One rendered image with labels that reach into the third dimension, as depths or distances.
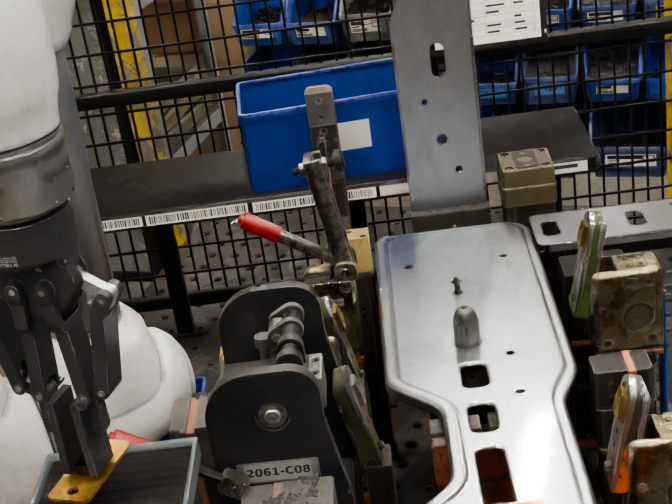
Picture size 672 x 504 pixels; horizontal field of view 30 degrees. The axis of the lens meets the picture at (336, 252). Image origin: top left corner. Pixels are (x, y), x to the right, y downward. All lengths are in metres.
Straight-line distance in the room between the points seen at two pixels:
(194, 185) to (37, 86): 1.14
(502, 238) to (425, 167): 0.17
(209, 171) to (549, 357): 0.79
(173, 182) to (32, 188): 1.14
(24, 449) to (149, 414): 0.17
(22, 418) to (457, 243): 0.64
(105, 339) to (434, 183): 0.97
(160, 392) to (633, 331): 0.62
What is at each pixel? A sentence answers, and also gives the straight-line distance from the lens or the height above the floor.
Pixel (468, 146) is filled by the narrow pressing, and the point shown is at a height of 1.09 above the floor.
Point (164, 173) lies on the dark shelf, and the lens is 2.10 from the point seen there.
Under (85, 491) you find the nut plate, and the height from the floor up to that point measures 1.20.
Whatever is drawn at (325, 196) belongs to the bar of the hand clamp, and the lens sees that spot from 1.56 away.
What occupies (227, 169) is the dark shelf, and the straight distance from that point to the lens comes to 2.06.
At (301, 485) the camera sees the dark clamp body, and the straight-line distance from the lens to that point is 1.20.
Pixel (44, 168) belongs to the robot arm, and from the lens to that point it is 0.92.
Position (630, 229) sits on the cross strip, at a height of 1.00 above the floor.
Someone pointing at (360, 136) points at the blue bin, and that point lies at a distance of 1.93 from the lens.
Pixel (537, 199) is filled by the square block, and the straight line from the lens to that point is 1.86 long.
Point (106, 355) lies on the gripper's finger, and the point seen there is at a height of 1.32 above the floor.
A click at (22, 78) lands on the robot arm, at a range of 0.89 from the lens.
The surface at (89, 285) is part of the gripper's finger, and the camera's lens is 0.97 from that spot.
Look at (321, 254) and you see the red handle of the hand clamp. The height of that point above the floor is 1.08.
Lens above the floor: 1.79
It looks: 26 degrees down
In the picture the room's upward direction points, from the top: 9 degrees counter-clockwise
